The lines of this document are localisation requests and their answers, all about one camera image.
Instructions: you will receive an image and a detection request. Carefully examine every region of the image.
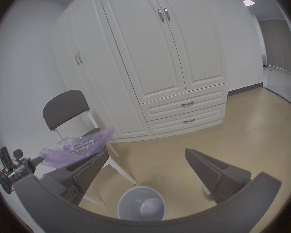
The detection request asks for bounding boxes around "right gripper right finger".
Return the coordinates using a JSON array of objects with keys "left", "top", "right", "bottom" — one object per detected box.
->
[{"left": 185, "top": 148, "right": 252, "bottom": 205}]

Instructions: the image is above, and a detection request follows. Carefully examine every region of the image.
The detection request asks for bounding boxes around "white wardrobe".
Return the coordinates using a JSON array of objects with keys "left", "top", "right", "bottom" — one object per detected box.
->
[{"left": 51, "top": 0, "right": 228, "bottom": 143}]

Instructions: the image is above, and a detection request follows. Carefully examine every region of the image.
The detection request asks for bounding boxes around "grey curtain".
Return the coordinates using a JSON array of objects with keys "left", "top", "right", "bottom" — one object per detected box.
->
[{"left": 259, "top": 20, "right": 291, "bottom": 75}]

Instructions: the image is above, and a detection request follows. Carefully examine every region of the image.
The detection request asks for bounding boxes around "purple plastic bag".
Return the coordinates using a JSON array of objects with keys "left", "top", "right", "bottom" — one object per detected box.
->
[{"left": 39, "top": 127, "right": 114, "bottom": 168}]

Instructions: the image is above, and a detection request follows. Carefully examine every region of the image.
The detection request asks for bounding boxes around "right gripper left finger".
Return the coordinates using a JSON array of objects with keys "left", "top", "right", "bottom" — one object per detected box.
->
[{"left": 41, "top": 150, "right": 109, "bottom": 206}]

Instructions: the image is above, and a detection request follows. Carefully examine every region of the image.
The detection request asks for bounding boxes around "white trash bin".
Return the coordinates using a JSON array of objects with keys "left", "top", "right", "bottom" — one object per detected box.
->
[{"left": 117, "top": 185, "right": 167, "bottom": 221}]

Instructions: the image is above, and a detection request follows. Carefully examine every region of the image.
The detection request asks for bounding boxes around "white chair with grey cushions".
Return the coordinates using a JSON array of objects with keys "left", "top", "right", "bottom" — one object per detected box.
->
[{"left": 42, "top": 89, "right": 138, "bottom": 206}]

